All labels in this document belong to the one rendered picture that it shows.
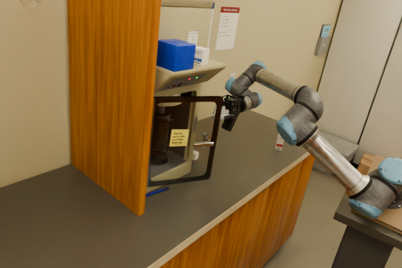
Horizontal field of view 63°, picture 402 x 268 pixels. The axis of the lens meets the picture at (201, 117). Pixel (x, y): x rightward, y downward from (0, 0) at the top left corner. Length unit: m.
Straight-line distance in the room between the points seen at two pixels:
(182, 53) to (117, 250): 0.70
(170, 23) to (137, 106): 0.32
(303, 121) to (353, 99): 2.76
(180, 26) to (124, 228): 0.77
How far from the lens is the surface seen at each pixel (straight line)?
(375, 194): 1.47
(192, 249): 1.43
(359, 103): 4.10
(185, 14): 1.28
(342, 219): 1.65
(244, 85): 1.64
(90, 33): 1.32
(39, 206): 1.44
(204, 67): 1.25
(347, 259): 1.84
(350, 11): 4.06
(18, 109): 1.49
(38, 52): 1.46
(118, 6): 1.18
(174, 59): 1.13
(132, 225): 1.32
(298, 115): 1.37
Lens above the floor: 1.81
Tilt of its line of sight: 22 degrees down
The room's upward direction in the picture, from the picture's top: 8 degrees clockwise
